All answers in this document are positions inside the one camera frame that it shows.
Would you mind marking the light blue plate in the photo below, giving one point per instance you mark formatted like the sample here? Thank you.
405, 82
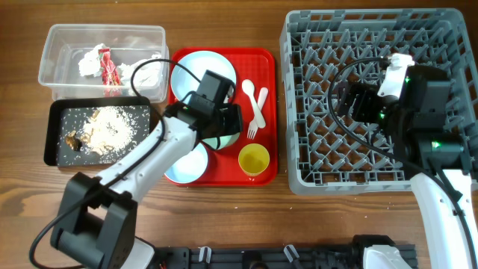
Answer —
183, 82

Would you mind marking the black food waste tray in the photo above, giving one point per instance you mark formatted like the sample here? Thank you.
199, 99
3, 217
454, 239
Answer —
52, 134

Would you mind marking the light blue small bowl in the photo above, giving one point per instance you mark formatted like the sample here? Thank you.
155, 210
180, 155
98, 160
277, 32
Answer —
190, 167

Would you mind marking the crumpled white tissue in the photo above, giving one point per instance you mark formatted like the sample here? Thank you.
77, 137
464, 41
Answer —
146, 76
89, 65

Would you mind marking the grey dishwasher rack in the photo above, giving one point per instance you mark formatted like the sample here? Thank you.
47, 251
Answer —
325, 157

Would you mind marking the yellow cup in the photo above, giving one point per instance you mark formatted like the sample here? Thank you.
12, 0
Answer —
254, 159

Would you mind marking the red serving tray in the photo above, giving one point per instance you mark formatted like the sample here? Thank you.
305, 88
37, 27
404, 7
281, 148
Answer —
259, 66

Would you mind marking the clear plastic waste bin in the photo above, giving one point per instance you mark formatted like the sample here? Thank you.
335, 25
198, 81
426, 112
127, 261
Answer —
66, 45

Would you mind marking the white plastic spoon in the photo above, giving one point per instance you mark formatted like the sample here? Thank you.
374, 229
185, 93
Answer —
249, 89

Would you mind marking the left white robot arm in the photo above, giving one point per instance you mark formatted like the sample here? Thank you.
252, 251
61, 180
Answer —
96, 221

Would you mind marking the crumpled white tissue left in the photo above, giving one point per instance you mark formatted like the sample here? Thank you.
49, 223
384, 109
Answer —
89, 65

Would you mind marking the crumpled white tissue right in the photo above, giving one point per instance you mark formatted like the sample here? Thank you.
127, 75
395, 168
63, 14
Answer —
146, 76

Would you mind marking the rice and food scraps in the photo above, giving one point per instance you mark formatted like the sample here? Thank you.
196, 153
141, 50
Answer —
100, 135

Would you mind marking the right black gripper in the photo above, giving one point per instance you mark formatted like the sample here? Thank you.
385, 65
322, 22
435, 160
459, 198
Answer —
366, 95

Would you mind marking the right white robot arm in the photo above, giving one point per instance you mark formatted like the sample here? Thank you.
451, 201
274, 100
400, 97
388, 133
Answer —
435, 160

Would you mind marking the red snack wrapper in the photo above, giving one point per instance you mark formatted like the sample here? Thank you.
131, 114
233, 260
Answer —
110, 75

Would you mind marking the green bowl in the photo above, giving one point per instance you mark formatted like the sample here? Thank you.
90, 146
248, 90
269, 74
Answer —
222, 142

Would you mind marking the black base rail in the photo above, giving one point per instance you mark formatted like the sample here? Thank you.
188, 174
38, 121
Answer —
317, 257

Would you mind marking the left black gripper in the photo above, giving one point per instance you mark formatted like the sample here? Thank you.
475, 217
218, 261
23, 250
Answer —
234, 121

